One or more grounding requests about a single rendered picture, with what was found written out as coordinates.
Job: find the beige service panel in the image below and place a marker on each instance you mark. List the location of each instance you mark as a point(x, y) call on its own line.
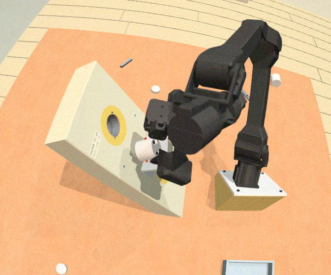
point(96, 128)

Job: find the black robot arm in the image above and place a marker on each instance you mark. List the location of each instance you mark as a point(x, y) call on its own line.
point(193, 125)

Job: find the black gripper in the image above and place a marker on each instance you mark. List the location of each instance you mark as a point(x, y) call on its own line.
point(174, 166)

